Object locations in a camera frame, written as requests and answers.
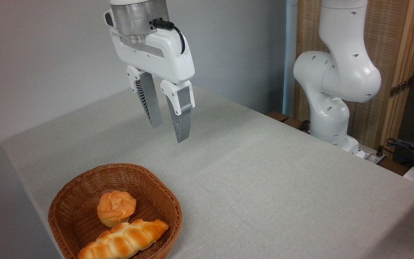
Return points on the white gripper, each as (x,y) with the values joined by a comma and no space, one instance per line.
(167,57)

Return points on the braided golden bread loaf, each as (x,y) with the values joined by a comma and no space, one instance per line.
(124,241)

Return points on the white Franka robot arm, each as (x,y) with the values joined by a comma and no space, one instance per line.
(340,72)

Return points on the round golden bread roll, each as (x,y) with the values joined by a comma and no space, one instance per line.
(115,208)

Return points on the brown wooden ledge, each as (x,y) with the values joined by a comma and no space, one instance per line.
(282,118)

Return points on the brown wicker basket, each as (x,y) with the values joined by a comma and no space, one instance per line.
(81,201)

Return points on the light grey tablecloth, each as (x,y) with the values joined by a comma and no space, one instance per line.
(264,198)

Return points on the white power strip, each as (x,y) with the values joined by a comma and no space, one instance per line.
(372,156)

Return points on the wooden woven folding screen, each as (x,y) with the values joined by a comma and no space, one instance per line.
(390,43)

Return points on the metal screen hinge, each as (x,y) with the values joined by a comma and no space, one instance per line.
(401,87)

